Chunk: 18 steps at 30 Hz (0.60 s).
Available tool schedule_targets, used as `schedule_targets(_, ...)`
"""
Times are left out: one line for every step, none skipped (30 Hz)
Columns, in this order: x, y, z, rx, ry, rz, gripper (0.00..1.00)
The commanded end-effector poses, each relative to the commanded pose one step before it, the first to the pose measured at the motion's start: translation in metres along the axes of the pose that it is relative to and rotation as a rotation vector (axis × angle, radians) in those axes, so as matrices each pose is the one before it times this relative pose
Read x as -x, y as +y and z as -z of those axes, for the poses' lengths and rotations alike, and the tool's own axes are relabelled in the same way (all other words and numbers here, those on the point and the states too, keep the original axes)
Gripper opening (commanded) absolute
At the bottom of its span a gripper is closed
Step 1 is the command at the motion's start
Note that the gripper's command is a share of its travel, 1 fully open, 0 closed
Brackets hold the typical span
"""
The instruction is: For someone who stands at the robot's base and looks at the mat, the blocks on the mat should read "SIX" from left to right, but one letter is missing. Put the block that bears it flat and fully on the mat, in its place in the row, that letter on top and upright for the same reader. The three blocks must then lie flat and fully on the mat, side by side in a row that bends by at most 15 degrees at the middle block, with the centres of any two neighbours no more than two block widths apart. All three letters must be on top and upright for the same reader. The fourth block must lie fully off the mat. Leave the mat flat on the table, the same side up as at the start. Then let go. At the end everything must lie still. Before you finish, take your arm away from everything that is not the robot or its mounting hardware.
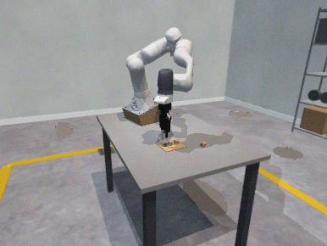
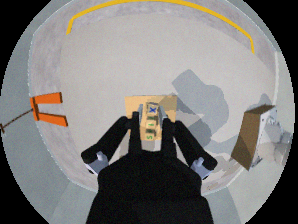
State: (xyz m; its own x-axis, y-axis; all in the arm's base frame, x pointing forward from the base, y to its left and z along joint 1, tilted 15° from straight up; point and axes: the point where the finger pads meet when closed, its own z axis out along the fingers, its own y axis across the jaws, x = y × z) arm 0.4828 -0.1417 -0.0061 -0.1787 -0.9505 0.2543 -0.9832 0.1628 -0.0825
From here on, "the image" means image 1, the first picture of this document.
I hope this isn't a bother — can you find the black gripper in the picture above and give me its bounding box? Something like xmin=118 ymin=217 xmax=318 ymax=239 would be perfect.
xmin=158 ymin=103 xmax=172 ymax=143

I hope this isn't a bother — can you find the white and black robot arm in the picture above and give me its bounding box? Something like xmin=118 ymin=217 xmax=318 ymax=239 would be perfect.
xmin=125 ymin=28 xmax=194 ymax=111

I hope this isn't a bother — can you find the tan square mat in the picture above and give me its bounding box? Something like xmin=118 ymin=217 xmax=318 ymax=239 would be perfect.
xmin=156 ymin=141 xmax=186 ymax=152

